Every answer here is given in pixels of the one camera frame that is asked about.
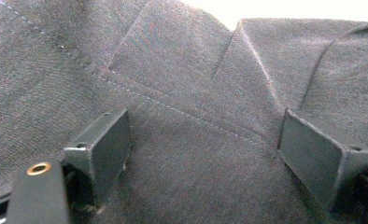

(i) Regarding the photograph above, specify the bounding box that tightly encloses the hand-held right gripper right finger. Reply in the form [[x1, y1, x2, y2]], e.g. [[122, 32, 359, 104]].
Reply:
[[276, 107, 368, 216]]

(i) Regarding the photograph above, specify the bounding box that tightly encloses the dark grey cloth garment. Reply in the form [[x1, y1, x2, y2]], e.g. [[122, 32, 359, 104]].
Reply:
[[0, 0, 368, 224]]

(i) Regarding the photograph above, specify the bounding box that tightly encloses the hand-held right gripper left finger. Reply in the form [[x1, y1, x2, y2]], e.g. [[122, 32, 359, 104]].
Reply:
[[63, 107, 132, 209]]

